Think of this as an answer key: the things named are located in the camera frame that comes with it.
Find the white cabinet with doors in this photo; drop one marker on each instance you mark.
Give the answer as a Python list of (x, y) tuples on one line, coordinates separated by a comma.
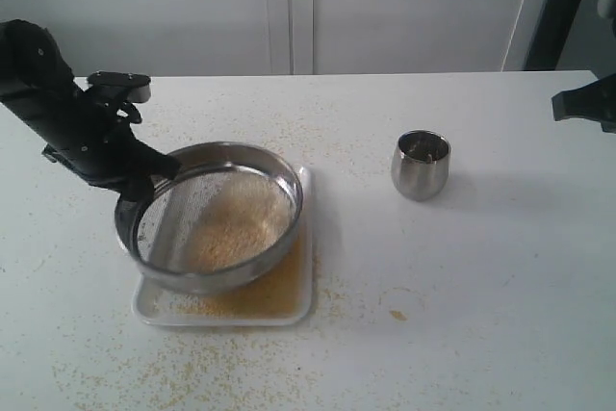
[(262, 37)]

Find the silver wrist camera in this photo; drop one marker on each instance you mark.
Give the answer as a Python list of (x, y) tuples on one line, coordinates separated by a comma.
[(606, 9), (133, 87)]

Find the yellow granular grain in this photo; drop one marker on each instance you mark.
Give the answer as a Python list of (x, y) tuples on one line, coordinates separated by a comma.
[(213, 246)]

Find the white square plastic tray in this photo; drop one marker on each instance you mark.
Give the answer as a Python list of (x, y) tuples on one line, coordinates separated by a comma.
[(281, 297)]

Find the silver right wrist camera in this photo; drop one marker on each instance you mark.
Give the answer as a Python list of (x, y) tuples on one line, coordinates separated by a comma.
[(606, 9)]

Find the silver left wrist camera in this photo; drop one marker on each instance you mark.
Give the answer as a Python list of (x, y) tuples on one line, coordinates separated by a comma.
[(133, 87)]

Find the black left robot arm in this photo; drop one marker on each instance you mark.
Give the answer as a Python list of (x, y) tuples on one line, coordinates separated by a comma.
[(88, 131)]

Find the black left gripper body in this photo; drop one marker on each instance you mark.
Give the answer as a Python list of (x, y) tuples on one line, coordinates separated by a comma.
[(84, 130)]

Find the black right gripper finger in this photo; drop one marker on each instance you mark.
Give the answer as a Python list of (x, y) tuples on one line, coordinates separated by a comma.
[(595, 102)]

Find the stainless steel cup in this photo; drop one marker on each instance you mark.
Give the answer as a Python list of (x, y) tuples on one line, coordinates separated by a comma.
[(420, 164)]

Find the round steel mesh sieve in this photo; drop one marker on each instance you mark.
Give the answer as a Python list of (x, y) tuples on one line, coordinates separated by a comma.
[(224, 183)]

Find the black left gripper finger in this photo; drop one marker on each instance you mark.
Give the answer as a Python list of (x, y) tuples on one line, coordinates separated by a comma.
[(153, 162), (136, 189)]

